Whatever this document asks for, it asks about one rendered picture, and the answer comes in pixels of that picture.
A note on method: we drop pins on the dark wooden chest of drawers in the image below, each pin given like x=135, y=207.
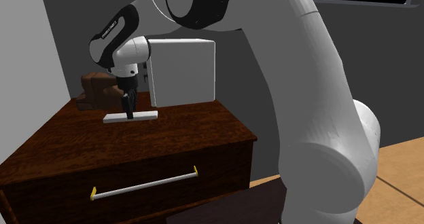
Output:
x=139, y=154

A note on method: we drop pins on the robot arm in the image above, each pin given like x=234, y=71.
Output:
x=311, y=110

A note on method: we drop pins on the brown carved wooden figure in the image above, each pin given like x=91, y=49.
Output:
x=98, y=91

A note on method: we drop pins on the flat white rectangular slab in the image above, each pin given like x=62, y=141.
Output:
x=145, y=115

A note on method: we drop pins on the white box appliance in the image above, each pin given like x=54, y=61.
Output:
x=185, y=71

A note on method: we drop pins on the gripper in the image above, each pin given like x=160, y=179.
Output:
x=127, y=83

